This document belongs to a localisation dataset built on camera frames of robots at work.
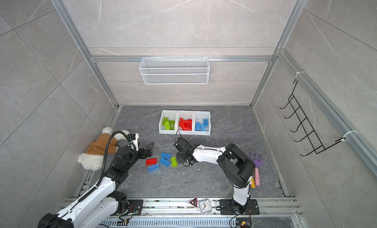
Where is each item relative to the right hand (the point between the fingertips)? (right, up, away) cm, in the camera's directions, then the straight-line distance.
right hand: (181, 156), depth 92 cm
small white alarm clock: (+13, -20, -19) cm, 31 cm away
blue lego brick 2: (+11, +18, +12) cm, 24 cm away
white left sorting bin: (-9, +27, +21) cm, 35 cm away
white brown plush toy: (-51, +1, -8) cm, 51 cm away
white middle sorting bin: (+2, +27, +15) cm, 31 cm away
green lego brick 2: (-8, +17, +11) cm, 22 cm away
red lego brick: (-18, -2, -4) cm, 19 cm away
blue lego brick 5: (-17, -5, -6) cm, 19 cm away
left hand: (-20, +12, -9) cm, 25 cm away
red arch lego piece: (+2, +19, +12) cm, 23 cm away
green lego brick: (-8, +21, +15) cm, 27 cm away
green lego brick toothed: (-13, +22, +12) cm, 28 cm away
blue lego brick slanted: (+15, +18, +12) cm, 26 cm away
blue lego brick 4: (-10, -3, -4) cm, 11 cm away
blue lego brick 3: (-10, +1, -2) cm, 10 cm away
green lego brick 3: (-5, -2, -4) cm, 6 cm away
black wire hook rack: (+57, +14, -34) cm, 68 cm away
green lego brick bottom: (-11, +19, +9) cm, 24 cm away
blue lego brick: (+17, +21, +14) cm, 31 cm away
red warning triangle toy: (+8, -19, -18) cm, 27 cm away
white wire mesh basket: (-4, +58, +9) cm, 59 cm away
